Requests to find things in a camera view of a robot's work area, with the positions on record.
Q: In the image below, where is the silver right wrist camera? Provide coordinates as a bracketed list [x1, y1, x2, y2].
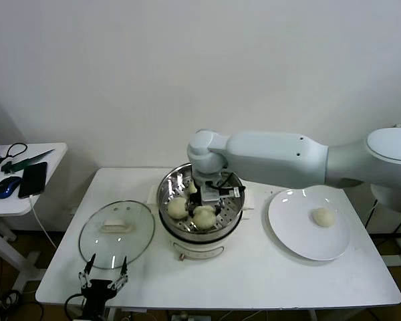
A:
[199, 180, 242, 203]

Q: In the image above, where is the black floor cable bundle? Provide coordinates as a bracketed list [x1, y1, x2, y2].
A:
[0, 290, 24, 317]

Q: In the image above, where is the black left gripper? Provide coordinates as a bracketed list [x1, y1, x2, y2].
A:
[78, 253, 128, 321]

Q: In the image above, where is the thin black looped cable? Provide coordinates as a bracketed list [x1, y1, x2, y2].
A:
[0, 142, 28, 165]

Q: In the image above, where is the white electric cooker base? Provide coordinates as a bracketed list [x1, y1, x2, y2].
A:
[158, 207, 251, 262]

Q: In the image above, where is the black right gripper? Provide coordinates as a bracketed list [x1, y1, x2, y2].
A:
[186, 191, 223, 218]

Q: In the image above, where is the blue computer mouse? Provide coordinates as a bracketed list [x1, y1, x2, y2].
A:
[0, 176, 23, 201]

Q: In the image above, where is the black smartphone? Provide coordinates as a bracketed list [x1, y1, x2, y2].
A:
[18, 162, 49, 200]

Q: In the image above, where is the stainless steel steamer basket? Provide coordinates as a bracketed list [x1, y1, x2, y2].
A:
[148, 162, 256, 243]

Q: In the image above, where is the white charging cable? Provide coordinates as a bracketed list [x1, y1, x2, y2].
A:
[28, 196, 58, 250]

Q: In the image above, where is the white round plate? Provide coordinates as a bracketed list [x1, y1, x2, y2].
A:
[268, 189, 351, 261]

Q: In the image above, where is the white side table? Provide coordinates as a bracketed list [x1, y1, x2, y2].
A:
[0, 142, 69, 295]

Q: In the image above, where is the glass lid with cream handle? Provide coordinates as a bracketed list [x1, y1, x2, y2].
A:
[79, 200, 155, 270]

